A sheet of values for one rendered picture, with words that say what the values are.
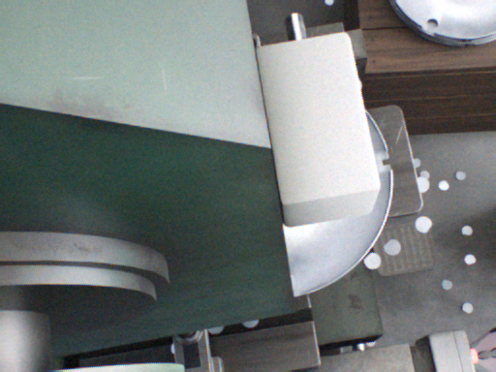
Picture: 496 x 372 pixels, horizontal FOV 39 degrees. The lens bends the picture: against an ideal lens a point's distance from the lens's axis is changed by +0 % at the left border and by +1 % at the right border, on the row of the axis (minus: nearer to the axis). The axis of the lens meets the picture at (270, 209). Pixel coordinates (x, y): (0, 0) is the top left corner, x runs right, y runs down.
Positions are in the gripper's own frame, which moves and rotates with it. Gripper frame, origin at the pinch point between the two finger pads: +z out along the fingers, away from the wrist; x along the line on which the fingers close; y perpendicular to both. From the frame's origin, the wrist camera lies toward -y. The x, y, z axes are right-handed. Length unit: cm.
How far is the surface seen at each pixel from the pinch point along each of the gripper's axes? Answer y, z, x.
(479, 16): 24, -9, 61
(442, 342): -9.5, 0.3, 2.3
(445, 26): 21, -3, 61
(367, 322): -15.8, 7.5, 6.4
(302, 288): -31.6, 7.5, 10.3
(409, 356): -13.2, 3.8, 1.3
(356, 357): -16.6, 9.6, 2.1
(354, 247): -28.2, 1.7, 14.1
